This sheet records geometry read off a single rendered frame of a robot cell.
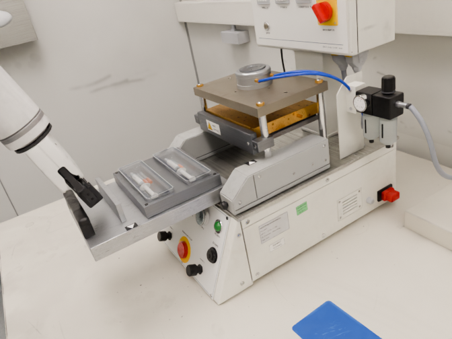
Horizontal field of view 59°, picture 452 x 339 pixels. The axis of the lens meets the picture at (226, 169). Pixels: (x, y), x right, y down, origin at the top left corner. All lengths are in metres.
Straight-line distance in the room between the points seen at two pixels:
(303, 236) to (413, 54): 0.62
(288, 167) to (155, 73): 1.66
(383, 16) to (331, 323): 0.61
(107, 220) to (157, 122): 1.67
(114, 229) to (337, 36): 0.57
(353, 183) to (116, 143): 1.67
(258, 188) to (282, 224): 0.11
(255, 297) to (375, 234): 0.32
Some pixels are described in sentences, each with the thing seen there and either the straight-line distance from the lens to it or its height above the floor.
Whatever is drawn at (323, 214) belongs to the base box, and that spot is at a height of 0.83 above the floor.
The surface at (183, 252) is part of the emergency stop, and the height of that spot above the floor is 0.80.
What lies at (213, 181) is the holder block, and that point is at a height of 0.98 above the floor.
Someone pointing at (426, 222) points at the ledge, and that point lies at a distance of 0.98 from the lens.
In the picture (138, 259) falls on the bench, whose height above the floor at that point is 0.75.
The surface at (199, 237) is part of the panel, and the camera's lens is 0.90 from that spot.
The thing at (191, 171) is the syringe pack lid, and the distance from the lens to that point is 0.82.
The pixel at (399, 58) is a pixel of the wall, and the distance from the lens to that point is 1.29.
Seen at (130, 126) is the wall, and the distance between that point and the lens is 2.39.
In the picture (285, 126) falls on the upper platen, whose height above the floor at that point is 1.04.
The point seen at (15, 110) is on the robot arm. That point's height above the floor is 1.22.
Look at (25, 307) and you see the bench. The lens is 1.08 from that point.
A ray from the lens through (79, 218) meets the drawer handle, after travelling 0.77.
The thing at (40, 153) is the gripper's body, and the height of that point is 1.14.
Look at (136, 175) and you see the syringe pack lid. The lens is 0.87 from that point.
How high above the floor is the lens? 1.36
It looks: 27 degrees down
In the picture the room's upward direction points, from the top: 12 degrees counter-clockwise
